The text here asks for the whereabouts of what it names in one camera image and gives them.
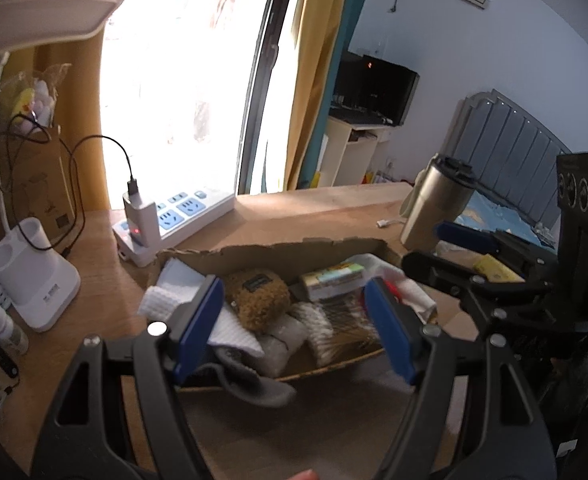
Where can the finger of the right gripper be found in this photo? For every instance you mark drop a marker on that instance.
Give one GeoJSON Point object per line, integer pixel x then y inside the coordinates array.
{"type": "Point", "coordinates": [454, 279]}
{"type": "Point", "coordinates": [474, 237]}

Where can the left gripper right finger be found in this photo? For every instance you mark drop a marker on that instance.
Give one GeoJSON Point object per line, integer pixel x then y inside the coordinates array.
{"type": "Point", "coordinates": [502, 433]}

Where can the grey sock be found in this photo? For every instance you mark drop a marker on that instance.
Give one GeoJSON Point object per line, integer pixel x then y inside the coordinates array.
{"type": "Point", "coordinates": [224, 368]}

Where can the white sock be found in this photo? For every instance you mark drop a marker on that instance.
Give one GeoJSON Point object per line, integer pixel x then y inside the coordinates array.
{"type": "Point", "coordinates": [199, 304]}

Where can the brown plush keychain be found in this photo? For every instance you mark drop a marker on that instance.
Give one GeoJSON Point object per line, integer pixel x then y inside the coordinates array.
{"type": "Point", "coordinates": [258, 296]}

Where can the cotton swab bag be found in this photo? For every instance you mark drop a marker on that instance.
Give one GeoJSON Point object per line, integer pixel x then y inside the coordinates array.
{"type": "Point", "coordinates": [335, 327]}

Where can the red spiderman plush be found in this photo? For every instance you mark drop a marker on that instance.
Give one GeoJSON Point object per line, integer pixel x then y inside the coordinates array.
{"type": "Point", "coordinates": [392, 288]}

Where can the person's thumb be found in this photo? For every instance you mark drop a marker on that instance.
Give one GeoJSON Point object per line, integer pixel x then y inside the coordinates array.
{"type": "Point", "coordinates": [309, 474]}

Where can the yellow tissue pack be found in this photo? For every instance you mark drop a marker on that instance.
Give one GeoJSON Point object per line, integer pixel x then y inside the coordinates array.
{"type": "Point", "coordinates": [494, 271]}

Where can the steel thermos tumbler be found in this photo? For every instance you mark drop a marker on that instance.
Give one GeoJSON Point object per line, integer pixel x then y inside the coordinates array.
{"type": "Point", "coordinates": [440, 193]}

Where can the white towel cloth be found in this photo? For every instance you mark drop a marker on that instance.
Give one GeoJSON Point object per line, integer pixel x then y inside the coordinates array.
{"type": "Point", "coordinates": [411, 293]}

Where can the grey bed headboard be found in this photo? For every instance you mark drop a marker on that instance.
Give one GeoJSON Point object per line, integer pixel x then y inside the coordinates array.
{"type": "Point", "coordinates": [512, 154]}

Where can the bubble wrap piece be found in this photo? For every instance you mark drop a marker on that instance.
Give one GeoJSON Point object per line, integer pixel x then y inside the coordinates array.
{"type": "Point", "coordinates": [279, 343]}

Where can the white charger adapter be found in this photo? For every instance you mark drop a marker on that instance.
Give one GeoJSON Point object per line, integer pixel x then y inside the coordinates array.
{"type": "Point", "coordinates": [141, 215]}

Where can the white power strip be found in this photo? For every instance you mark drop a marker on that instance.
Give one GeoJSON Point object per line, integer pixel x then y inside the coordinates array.
{"type": "Point", "coordinates": [179, 216]}

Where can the brown cardboard box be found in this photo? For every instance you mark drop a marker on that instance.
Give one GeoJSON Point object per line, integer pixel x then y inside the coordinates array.
{"type": "Point", "coordinates": [290, 261]}

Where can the white tv cabinet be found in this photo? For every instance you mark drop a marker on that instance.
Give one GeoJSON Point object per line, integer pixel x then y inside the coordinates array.
{"type": "Point", "coordinates": [347, 150]}

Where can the white pill bottle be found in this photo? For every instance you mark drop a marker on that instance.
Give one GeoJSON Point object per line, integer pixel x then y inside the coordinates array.
{"type": "Point", "coordinates": [11, 335]}

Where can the black television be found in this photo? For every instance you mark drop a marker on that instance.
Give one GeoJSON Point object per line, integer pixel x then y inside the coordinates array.
{"type": "Point", "coordinates": [371, 91]}

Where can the brown cardboard package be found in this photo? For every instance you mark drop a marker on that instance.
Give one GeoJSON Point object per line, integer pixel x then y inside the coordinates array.
{"type": "Point", "coordinates": [32, 173]}

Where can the clear plastic toy bag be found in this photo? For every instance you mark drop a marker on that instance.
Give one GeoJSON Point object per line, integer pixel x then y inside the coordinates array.
{"type": "Point", "coordinates": [31, 96]}

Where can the yellow curtain right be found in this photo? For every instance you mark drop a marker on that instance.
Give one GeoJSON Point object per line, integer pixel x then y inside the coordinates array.
{"type": "Point", "coordinates": [315, 28]}

